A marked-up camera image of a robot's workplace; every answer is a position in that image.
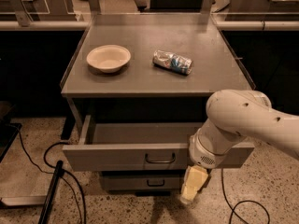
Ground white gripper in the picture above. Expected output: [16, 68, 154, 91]
[180, 119, 245, 204]

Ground grey top drawer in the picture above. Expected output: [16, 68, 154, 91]
[62, 115, 256, 173]

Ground grey drawer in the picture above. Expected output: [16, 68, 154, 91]
[62, 115, 256, 173]
[100, 170, 184, 191]

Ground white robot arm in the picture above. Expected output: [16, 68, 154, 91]
[180, 90, 299, 203]

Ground grey bottom drawer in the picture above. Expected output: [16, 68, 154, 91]
[100, 170, 184, 191]

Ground grey drawer cabinet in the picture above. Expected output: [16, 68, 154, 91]
[59, 12, 256, 198]

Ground crushed silver blue can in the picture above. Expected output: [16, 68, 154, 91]
[152, 50, 192, 76]

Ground black bar on floor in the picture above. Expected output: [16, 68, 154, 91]
[38, 161, 63, 224]

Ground white paper bowl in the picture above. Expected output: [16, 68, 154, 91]
[86, 45, 131, 73]

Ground dark equipment left edge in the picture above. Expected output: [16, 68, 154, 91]
[0, 101, 21, 162]

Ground black cable right floor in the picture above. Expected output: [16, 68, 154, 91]
[220, 167, 271, 224]

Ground black cable floor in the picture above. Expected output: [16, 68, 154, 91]
[220, 167, 271, 224]
[8, 122, 92, 224]

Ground black cable left floor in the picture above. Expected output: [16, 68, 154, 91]
[8, 122, 92, 224]

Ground white horizontal rail pipe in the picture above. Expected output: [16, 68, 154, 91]
[0, 21, 299, 31]

